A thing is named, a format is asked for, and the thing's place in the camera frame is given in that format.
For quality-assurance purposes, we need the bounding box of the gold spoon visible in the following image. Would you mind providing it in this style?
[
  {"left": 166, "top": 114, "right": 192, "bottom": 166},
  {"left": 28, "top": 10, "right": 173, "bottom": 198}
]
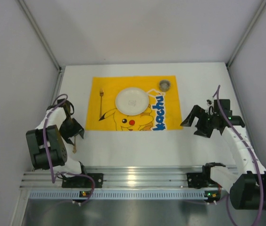
[{"left": 73, "top": 136, "right": 77, "bottom": 153}]

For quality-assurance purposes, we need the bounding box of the speckled small cup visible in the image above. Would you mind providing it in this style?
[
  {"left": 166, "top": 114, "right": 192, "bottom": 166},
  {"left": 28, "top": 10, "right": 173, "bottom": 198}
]
[{"left": 159, "top": 80, "right": 171, "bottom": 92}]

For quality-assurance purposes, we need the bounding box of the gold fork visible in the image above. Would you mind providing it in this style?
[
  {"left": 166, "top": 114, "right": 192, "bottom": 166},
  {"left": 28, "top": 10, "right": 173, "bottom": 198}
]
[{"left": 100, "top": 88, "right": 104, "bottom": 118}]

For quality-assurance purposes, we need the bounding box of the white ceramic plate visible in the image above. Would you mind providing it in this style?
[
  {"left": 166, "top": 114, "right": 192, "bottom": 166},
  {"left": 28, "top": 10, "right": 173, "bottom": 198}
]
[{"left": 115, "top": 87, "right": 150, "bottom": 116}]

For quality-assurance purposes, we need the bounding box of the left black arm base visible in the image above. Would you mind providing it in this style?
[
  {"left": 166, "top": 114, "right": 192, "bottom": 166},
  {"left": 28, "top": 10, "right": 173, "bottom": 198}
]
[{"left": 59, "top": 173, "right": 104, "bottom": 188}]

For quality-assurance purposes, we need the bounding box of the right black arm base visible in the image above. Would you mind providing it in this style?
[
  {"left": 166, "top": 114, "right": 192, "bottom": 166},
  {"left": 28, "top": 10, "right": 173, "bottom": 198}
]
[{"left": 186, "top": 172, "right": 207, "bottom": 189}]

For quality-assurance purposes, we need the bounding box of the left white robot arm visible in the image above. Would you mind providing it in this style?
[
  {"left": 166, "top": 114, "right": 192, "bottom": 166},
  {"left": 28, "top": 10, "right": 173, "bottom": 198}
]
[{"left": 25, "top": 99, "right": 87, "bottom": 183}]

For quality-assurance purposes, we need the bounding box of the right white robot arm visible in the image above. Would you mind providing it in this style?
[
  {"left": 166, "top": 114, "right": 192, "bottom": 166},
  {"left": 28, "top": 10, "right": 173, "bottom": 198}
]
[{"left": 181, "top": 99, "right": 266, "bottom": 210}]

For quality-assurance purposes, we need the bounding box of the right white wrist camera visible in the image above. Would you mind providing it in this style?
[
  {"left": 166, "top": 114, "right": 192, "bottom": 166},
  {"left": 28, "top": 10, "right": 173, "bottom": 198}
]
[{"left": 205, "top": 98, "right": 215, "bottom": 115}]

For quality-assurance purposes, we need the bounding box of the aluminium mounting rail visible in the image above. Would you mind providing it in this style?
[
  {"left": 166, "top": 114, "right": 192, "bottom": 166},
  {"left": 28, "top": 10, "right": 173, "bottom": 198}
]
[{"left": 20, "top": 166, "right": 202, "bottom": 190}]

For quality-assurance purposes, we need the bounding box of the perforated cable tray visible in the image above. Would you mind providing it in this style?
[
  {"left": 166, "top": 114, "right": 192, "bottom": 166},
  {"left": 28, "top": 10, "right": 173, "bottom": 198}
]
[{"left": 29, "top": 190, "right": 221, "bottom": 200}]

